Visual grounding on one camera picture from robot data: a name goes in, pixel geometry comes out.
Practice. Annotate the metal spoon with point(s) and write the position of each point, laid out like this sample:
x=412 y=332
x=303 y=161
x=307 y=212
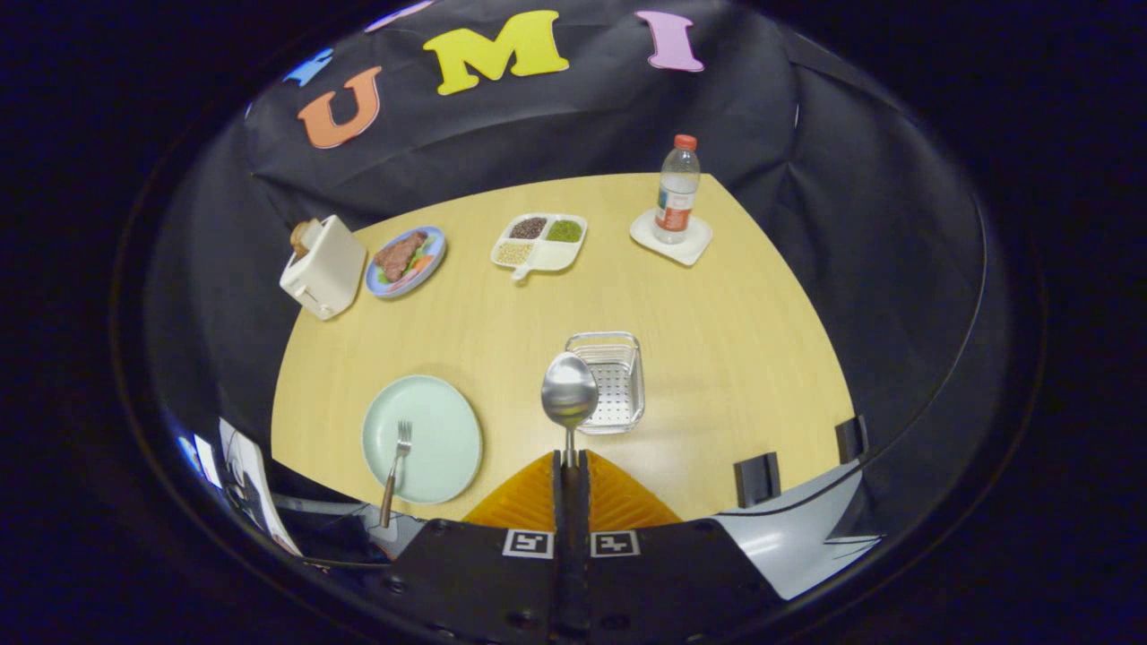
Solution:
x=569 y=392

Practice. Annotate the white square coaster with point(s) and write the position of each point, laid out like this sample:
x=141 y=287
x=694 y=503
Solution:
x=694 y=246

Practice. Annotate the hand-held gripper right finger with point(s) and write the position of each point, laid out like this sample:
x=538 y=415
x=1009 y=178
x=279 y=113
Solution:
x=663 y=582

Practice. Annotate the blue plate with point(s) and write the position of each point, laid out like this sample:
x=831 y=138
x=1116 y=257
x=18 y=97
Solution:
x=432 y=260

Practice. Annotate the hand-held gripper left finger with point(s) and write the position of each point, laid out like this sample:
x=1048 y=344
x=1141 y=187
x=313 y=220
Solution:
x=484 y=582

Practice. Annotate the metal fork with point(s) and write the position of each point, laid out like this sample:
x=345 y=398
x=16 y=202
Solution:
x=395 y=466

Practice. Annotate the white toaster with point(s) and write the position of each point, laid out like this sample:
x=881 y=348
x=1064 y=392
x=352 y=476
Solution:
x=327 y=269

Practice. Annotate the brown steak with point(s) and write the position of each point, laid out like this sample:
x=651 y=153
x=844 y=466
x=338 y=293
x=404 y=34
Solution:
x=399 y=255

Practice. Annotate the toasted bread slice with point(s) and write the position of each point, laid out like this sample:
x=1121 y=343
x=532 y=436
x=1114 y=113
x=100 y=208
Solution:
x=302 y=237

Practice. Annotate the clear water bottle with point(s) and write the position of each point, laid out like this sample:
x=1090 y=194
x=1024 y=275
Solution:
x=676 y=193

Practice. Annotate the white divided dish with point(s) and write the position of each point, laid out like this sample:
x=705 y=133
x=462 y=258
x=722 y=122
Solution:
x=547 y=255

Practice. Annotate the light green plate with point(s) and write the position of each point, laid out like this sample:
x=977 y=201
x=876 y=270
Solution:
x=439 y=439

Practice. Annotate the black table clamp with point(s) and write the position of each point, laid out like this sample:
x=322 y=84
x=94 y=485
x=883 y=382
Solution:
x=851 y=439
x=757 y=479

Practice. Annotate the black backdrop cloth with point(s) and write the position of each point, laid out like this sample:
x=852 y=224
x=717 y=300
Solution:
x=806 y=179

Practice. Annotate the metal mesh basket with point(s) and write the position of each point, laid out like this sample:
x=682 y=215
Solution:
x=620 y=385

